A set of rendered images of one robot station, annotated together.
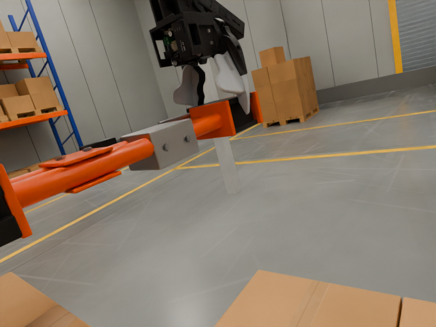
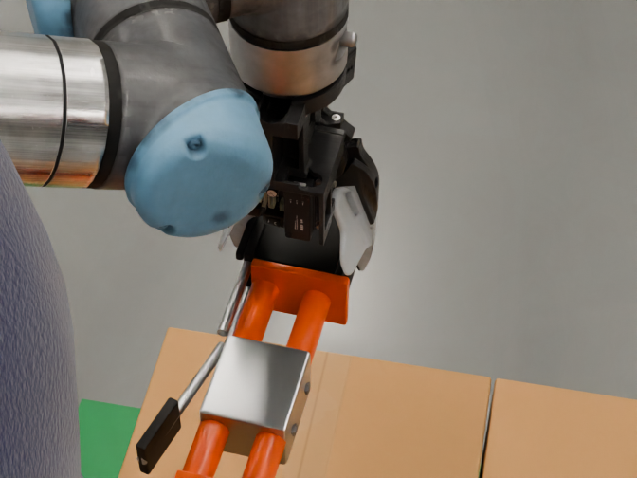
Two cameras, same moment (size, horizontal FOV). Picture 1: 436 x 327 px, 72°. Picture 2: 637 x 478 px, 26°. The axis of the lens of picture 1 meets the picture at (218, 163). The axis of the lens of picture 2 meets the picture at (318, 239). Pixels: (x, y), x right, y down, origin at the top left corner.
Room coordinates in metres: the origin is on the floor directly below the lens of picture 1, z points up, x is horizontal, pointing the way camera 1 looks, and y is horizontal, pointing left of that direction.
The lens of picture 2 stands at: (-0.13, 0.29, 1.88)
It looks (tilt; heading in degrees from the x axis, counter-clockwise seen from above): 49 degrees down; 331
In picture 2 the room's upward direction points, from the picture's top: straight up
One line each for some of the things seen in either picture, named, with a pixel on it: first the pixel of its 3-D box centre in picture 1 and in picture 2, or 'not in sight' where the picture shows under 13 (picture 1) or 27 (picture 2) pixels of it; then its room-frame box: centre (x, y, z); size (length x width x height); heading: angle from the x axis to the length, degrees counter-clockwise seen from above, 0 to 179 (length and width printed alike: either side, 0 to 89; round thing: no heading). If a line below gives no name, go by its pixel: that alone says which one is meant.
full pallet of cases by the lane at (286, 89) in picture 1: (285, 84); not in sight; (7.26, -2.02, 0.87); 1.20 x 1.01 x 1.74; 143
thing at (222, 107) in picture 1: (226, 115); (312, 254); (0.47, -0.03, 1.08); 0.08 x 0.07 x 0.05; 137
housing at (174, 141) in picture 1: (160, 144); (256, 398); (0.38, 0.06, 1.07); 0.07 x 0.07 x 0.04; 47
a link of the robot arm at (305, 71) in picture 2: not in sight; (293, 40); (0.46, -0.02, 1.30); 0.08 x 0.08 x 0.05
